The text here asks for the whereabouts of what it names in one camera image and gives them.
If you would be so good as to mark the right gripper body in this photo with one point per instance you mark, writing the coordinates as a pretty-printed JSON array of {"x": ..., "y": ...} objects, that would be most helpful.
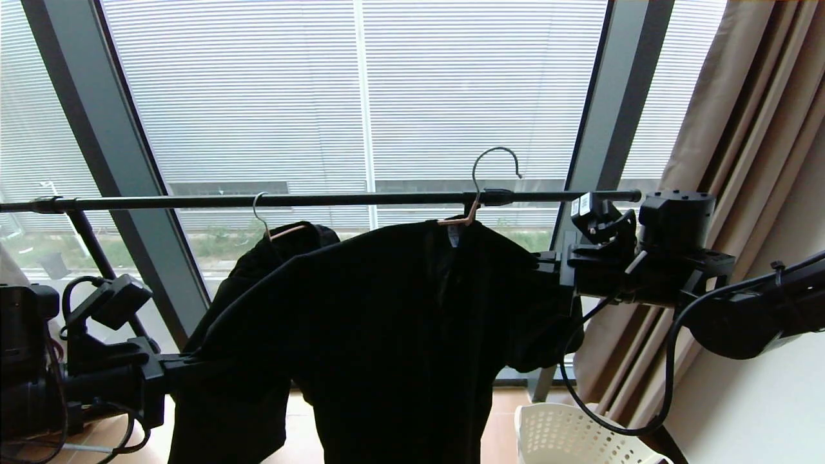
[{"x": 599, "y": 274}]

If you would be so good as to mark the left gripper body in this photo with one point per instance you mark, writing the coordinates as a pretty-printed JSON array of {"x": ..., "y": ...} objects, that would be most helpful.
[{"x": 122, "y": 380}]

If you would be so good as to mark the black garment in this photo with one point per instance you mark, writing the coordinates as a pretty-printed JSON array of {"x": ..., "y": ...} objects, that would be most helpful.
[
  {"x": 225, "y": 419},
  {"x": 399, "y": 335}
]

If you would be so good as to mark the pink clothes hanger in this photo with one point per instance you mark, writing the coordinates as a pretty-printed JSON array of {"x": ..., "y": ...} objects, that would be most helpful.
[
  {"x": 475, "y": 193},
  {"x": 259, "y": 216}
]

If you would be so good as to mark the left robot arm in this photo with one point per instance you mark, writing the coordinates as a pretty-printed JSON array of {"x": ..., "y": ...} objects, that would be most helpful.
[{"x": 26, "y": 361}]

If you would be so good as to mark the white laundry basket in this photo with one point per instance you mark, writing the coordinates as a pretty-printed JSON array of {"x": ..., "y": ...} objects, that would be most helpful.
[{"x": 567, "y": 438}]

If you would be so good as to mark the black clothes rack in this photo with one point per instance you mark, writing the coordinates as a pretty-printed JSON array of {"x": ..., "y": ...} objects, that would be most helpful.
[{"x": 354, "y": 199}]

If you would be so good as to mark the brown curtain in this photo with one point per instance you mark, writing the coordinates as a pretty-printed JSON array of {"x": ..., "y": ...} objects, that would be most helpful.
[
  {"x": 728, "y": 116},
  {"x": 9, "y": 270}
]

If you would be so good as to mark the window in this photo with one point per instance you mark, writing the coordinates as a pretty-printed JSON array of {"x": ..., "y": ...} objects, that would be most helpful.
[{"x": 606, "y": 96}]

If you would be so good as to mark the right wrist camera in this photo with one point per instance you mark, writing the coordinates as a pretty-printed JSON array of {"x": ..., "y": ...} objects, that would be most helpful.
[{"x": 596, "y": 216}]

